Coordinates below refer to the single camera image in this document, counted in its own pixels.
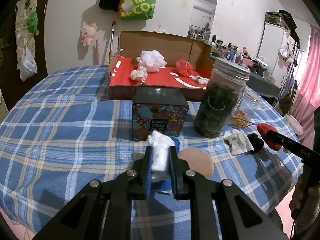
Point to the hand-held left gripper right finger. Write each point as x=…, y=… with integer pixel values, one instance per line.
x=173, y=170

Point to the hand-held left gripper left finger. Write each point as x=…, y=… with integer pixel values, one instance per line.
x=148, y=172

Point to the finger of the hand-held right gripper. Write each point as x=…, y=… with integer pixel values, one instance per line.
x=285, y=142

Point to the white cloth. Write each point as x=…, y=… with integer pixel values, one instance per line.
x=160, y=155

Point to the beige round powder puff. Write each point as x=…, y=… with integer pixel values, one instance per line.
x=197, y=162

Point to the black knitted ball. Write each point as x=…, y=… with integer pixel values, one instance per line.
x=256, y=142

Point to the white wipe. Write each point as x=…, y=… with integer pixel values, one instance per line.
x=237, y=142

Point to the red beaded ball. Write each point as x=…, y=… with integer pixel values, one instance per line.
x=184, y=67

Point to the white mesh bath loofah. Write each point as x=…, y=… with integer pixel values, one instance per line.
x=152, y=60

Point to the cardboard box red lining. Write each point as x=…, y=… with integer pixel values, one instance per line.
x=155, y=42

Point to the person's right hand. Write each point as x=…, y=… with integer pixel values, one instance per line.
x=297, y=197

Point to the cream fabric bag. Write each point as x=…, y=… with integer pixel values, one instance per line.
x=292, y=123

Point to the dark dried plant bundle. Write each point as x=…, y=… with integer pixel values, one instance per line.
x=286, y=102

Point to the small clear plastic jar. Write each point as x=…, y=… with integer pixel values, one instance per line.
x=250, y=102

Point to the floral printed box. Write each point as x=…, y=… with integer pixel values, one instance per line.
x=160, y=115

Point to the dark cloth covered table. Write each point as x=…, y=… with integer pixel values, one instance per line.
x=262, y=82

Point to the pink curtain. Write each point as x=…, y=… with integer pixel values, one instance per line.
x=307, y=80

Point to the large glass jar metal lid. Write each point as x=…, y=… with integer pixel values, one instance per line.
x=215, y=105

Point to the blue plaid blanket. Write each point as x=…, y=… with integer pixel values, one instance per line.
x=62, y=130

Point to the white wardrobe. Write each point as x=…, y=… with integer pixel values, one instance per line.
x=272, y=40

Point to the group of cosmetic bottles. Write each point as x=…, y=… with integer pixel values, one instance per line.
x=230, y=52

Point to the black clothes pile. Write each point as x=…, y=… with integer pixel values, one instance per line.
x=290, y=21

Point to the dark suitcase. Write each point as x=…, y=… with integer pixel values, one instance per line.
x=273, y=17

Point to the pink folded umbrella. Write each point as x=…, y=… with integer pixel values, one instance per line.
x=96, y=55

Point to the metal stick orange tip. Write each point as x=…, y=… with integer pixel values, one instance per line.
x=112, y=42

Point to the pink plush toy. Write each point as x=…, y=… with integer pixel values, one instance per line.
x=87, y=33

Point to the clear plastic bag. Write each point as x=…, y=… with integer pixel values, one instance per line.
x=27, y=66

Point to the green tote bag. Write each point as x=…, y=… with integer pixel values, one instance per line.
x=140, y=5

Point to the hanging fabric organizer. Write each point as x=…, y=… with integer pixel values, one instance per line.
x=22, y=37

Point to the green plush toy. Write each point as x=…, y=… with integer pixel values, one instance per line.
x=32, y=22

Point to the dark wooden door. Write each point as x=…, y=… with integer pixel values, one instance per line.
x=7, y=42

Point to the wall mirror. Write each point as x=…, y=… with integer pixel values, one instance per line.
x=202, y=17

